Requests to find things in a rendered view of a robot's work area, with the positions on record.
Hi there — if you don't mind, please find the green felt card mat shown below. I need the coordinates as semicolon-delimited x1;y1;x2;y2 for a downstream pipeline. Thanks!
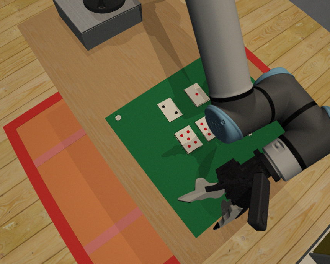
105;58;285;238

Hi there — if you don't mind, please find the cream playing card with black pips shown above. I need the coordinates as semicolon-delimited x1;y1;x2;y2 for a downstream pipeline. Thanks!
157;98;182;122

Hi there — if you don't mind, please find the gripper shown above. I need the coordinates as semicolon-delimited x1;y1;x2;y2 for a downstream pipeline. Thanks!
178;149;281;230

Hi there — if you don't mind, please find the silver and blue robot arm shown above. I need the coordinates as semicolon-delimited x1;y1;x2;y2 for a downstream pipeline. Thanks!
185;0;330;231

